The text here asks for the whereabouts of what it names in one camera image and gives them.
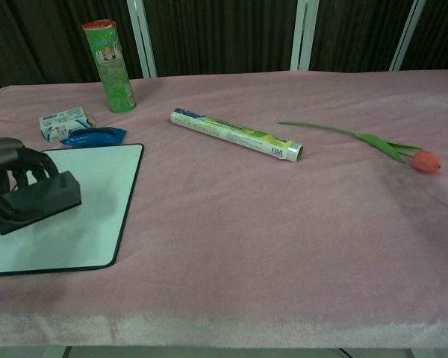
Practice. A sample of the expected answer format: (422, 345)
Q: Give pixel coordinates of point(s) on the white screen frame post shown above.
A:
(303, 37)
(143, 41)
(406, 37)

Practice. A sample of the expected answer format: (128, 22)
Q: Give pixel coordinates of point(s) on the green cylindrical canister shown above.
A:
(114, 71)

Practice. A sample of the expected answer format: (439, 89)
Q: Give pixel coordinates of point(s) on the pink tablecloth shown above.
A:
(261, 231)

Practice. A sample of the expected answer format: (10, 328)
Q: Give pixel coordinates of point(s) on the small white cardboard box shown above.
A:
(61, 121)

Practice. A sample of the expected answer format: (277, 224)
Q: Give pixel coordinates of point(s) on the artificial orange tulip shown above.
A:
(425, 161)

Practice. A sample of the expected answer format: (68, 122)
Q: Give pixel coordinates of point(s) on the dark curtain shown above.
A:
(224, 33)

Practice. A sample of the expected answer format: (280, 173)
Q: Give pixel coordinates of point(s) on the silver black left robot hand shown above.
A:
(3, 153)

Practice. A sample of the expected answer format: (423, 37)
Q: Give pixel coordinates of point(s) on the cling film roll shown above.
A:
(235, 133)

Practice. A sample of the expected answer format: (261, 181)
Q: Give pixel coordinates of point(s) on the black whiteboard eraser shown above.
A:
(48, 199)

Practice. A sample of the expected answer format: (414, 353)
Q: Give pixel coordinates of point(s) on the blue plastic packet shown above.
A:
(97, 136)

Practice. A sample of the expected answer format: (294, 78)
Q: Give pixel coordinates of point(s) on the white board with black frame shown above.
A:
(93, 223)

